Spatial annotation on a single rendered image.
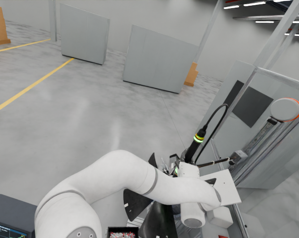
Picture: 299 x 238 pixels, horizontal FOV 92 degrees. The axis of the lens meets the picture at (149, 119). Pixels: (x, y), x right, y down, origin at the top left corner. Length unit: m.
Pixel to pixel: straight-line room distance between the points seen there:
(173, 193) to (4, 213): 0.75
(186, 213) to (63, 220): 0.42
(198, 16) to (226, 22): 2.36
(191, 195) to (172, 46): 5.87
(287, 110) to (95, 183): 1.21
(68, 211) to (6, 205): 0.69
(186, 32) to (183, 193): 13.06
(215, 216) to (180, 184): 1.01
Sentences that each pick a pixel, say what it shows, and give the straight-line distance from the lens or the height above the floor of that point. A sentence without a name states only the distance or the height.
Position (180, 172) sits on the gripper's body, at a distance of 0.73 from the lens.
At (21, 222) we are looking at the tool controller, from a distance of 0.93.
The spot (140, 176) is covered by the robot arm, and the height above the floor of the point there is 1.74.
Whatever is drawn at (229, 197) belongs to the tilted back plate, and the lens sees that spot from 1.20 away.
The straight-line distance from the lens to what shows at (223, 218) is 1.57.
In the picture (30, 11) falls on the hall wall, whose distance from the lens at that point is 14.05.
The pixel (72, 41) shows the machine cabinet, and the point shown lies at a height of 0.70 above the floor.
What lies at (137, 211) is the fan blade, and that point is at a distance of 1.24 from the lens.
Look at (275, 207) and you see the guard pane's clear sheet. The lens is 1.40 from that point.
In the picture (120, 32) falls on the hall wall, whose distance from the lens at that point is 12.60.
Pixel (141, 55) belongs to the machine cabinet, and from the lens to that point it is 6.02.
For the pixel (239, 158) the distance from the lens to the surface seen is 1.33.
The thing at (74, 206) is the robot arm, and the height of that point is 1.77.
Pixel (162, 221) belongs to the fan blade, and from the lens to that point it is 1.04.
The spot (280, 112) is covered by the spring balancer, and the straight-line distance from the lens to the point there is 1.31.
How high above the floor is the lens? 2.07
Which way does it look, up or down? 30 degrees down
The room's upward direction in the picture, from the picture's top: 19 degrees clockwise
